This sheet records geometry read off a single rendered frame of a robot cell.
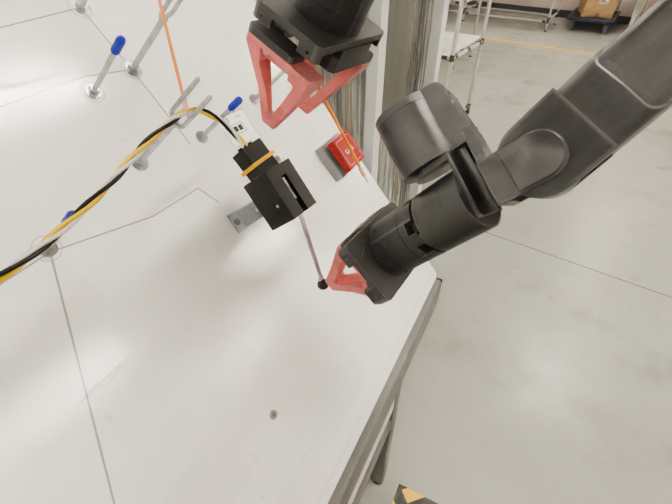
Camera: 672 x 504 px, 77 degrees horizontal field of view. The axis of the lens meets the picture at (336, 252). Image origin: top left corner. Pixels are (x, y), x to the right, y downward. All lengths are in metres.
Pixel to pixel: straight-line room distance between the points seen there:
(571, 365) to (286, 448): 1.55
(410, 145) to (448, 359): 1.47
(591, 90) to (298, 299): 0.36
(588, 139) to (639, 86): 0.04
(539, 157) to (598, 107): 0.05
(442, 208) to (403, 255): 0.06
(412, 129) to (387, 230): 0.09
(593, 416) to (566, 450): 0.19
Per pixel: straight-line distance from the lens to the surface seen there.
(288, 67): 0.35
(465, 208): 0.33
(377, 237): 0.39
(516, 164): 0.32
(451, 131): 0.36
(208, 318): 0.46
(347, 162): 0.62
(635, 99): 0.33
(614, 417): 1.86
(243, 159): 0.45
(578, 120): 0.33
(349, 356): 0.57
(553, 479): 1.64
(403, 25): 1.33
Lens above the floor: 1.38
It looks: 40 degrees down
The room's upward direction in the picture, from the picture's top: straight up
